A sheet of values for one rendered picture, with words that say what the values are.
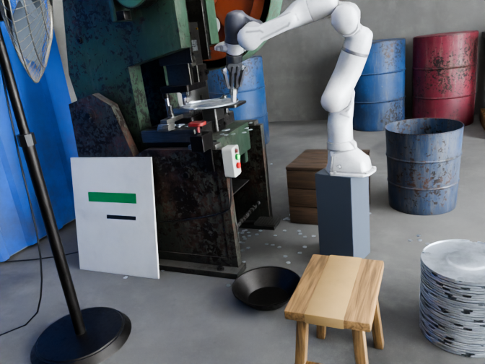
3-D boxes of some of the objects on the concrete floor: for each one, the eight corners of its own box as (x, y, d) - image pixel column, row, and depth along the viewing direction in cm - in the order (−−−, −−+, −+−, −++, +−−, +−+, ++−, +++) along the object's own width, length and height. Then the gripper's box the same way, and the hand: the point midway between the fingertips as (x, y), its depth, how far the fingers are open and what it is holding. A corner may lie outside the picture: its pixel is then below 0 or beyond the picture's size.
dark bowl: (310, 283, 193) (309, 269, 190) (291, 325, 167) (289, 310, 165) (248, 276, 205) (247, 263, 202) (221, 313, 179) (219, 300, 177)
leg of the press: (247, 267, 213) (223, 83, 184) (237, 280, 203) (211, 87, 174) (100, 251, 249) (62, 95, 220) (86, 261, 239) (45, 99, 211)
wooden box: (370, 203, 270) (369, 149, 259) (358, 228, 238) (356, 169, 227) (309, 198, 288) (306, 149, 277) (290, 222, 256) (285, 167, 245)
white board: (158, 279, 212) (150, 157, 204) (80, 269, 231) (70, 157, 223) (159, 278, 213) (151, 157, 205) (81, 268, 232) (71, 157, 224)
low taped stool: (372, 422, 123) (370, 323, 112) (291, 402, 133) (283, 310, 122) (385, 342, 152) (384, 259, 142) (318, 331, 162) (312, 252, 151)
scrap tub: (458, 191, 271) (462, 116, 256) (462, 219, 235) (467, 133, 220) (388, 189, 288) (387, 118, 273) (382, 214, 252) (381, 135, 237)
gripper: (224, 57, 190) (224, 107, 204) (250, 53, 194) (248, 102, 208) (217, 52, 195) (218, 100, 209) (243, 48, 200) (242, 96, 214)
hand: (233, 94), depth 207 cm, fingers closed
